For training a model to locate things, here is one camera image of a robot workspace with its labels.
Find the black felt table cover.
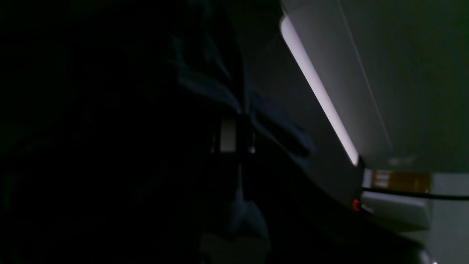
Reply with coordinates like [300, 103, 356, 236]
[221, 0, 422, 255]

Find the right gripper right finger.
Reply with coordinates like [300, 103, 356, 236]
[240, 117, 256, 154]

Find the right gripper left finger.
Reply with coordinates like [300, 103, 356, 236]
[211, 118, 237, 153]

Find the dark grey t-shirt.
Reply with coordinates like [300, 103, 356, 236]
[160, 22, 310, 243]

